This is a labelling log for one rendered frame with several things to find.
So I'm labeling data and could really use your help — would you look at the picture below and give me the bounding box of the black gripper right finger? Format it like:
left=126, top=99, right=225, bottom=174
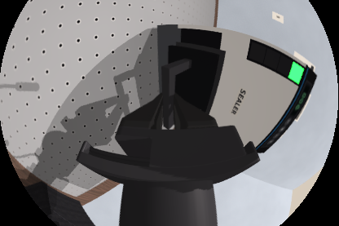
left=174, top=93, right=218, bottom=129

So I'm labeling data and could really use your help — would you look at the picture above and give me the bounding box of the grey heat sealer housing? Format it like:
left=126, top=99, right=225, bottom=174
left=157, top=24, right=317, bottom=153

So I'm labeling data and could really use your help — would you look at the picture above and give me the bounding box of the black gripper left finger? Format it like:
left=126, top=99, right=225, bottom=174
left=119, top=92, right=163, bottom=129

